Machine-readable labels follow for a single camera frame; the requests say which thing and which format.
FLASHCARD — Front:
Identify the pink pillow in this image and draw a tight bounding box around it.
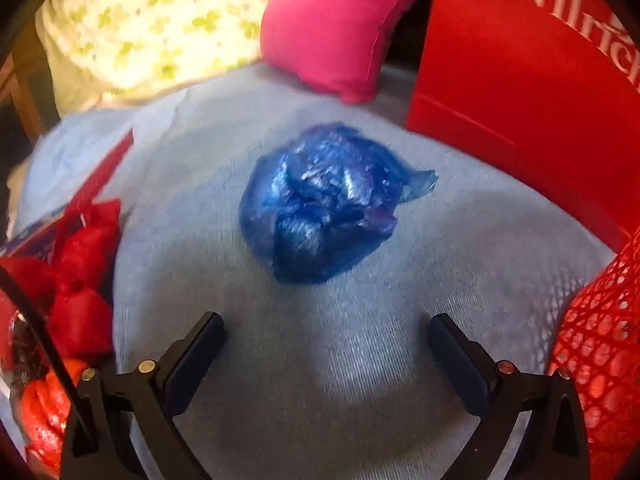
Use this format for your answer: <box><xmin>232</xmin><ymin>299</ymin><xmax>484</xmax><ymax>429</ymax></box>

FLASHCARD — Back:
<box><xmin>260</xmin><ymin>0</ymin><xmax>437</xmax><ymax>105</ymax></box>

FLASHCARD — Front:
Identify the light blue blanket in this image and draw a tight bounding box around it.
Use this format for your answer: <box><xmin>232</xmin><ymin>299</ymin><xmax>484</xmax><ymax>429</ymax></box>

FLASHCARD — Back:
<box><xmin>10</xmin><ymin>61</ymin><xmax>617</xmax><ymax>480</ymax></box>

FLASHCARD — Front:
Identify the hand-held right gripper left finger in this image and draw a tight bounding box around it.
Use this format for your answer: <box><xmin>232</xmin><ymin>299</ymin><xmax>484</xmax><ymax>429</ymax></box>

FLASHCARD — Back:
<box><xmin>60</xmin><ymin>311</ymin><xmax>226</xmax><ymax>480</ymax></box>

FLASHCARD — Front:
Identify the green floral quilt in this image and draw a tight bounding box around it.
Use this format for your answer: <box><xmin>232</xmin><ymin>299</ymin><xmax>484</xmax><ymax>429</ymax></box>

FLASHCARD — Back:
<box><xmin>37</xmin><ymin>0</ymin><xmax>297</xmax><ymax>117</ymax></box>

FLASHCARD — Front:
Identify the red mesh net bag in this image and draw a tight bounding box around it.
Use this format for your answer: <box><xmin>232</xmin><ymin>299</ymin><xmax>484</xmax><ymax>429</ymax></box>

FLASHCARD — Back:
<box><xmin>0</xmin><ymin>198</ymin><xmax>124</xmax><ymax>363</ymax></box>

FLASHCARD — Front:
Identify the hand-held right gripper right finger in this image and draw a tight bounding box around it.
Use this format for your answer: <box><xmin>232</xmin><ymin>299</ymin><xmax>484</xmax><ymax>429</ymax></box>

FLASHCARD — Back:
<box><xmin>428</xmin><ymin>312</ymin><xmax>592</xmax><ymax>480</ymax></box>

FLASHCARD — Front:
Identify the red paper shopping bag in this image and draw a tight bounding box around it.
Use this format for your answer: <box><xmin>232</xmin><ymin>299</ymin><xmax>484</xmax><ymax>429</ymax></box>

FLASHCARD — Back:
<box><xmin>403</xmin><ymin>0</ymin><xmax>640</xmax><ymax>252</ymax></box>

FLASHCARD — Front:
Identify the brown wooden column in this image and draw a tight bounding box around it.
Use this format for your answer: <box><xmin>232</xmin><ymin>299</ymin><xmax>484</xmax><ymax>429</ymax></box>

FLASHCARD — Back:
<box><xmin>0</xmin><ymin>20</ymin><xmax>53</xmax><ymax>136</ymax></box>

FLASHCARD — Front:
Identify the orange wrapper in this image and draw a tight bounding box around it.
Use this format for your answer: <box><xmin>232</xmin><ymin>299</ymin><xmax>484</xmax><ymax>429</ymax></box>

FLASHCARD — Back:
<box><xmin>19</xmin><ymin>357</ymin><xmax>88</xmax><ymax>476</ymax></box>

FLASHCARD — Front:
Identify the blue plastic bag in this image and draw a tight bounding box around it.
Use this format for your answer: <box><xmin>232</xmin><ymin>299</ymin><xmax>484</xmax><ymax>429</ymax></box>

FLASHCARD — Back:
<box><xmin>238</xmin><ymin>122</ymin><xmax>441</xmax><ymax>286</ymax></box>

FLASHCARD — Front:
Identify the red plastic basket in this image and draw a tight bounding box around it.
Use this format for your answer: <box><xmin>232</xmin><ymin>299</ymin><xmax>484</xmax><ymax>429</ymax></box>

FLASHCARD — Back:
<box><xmin>546</xmin><ymin>229</ymin><xmax>640</xmax><ymax>462</ymax></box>

